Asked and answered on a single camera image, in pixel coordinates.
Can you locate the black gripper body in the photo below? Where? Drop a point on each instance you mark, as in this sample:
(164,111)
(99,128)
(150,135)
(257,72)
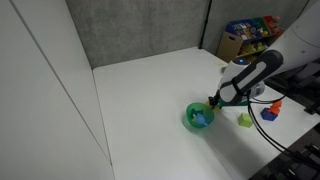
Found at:
(222,103)

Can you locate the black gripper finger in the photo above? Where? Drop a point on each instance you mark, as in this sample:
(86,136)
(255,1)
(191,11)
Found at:
(213,101)

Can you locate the small yellow toy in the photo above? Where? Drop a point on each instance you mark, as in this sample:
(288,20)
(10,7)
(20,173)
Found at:
(215,108)

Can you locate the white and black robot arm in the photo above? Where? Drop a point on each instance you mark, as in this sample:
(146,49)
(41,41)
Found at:
(298,45)

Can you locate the green plastic bowl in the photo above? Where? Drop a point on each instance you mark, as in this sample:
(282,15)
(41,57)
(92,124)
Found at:
(207,112)

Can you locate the blue toy in bowl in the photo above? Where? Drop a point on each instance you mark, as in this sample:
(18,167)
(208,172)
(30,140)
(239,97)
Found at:
(198,117)

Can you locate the blue block under orange toy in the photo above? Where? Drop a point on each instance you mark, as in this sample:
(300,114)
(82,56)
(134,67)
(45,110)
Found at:
(266,115)

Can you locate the orange toy figure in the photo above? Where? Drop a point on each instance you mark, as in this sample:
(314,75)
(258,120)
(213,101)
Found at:
(275,107)

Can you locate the lime green cube block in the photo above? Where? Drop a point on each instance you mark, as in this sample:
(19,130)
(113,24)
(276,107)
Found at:
(245,120)

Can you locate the grey flat tray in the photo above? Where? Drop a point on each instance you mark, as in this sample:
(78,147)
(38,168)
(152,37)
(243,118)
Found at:
(223,70)

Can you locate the black vertical pole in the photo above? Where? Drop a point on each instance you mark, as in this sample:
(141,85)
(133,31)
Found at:
(200,45)

